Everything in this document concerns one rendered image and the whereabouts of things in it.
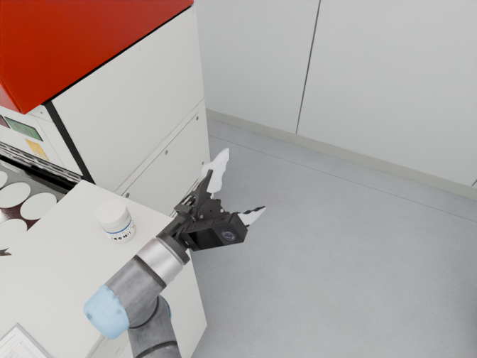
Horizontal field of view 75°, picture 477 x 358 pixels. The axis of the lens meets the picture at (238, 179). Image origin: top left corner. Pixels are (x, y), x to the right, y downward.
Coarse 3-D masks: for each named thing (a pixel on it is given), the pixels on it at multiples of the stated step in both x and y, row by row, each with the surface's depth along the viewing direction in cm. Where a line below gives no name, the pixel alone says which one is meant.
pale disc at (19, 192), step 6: (6, 186) 99; (12, 186) 99; (18, 186) 99; (24, 186) 99; (0, 192) 97; (6, 192) 97; (12, 192) 97; (18, 192) 97; (24, 192) 97; (0, 198) 95; (6, 198) 95; (12, 198) 95; (18, 198) 95; (24, 198) 95; (0, 204) 94; (6, 204) 94; (12, 204) 94
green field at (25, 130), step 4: (8, 120) 86; (12, 124) 87; (16, 124) 86; (20, 124) 85; (12, 128) 89; (16, 128) 88; (20, 128) 86; (24, 128) 85; (28, 128) 84; (24, 132) 87; (28, 132) 86; (32, 132) 85; (32, 136) 87; (36, 136) 86; (40, 140) 86
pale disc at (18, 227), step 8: (0, 224) 89; (8, 224) 89; (16, 224) 89; (24, 224) 89; (0, 232) 88; (8, 232) 88; (16, 232) 88; (24, 232) 88; (0, 240) 86; (8, 240) 86; (16, 240) 86; (0, 248) 84
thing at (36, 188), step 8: (0, 168) 104; (8, 176) 101; (16, 176) 101; (8, 184) 99; (32, 184) 99; (40, 184) 99; (32, 192) 97; (40, 192) 97; (48, 192) 97; (56, 192) 97; (24, 200) 95; (0, 208) 93; (8, 208) 93; (16, 208) 93; (8, 216) 91; (16, 216) 91; (32, 224) 89; (8, 248) 84
